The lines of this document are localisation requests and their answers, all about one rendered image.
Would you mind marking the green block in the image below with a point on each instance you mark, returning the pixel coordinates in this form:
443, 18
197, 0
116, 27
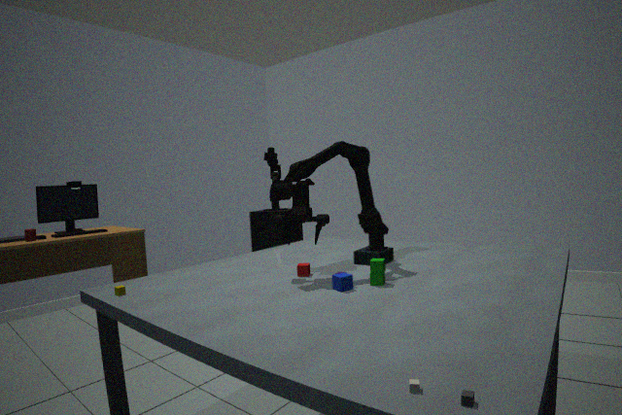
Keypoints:
377, 279
377, 266

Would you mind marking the red block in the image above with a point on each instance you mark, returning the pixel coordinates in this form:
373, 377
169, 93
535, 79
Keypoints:
303, 269

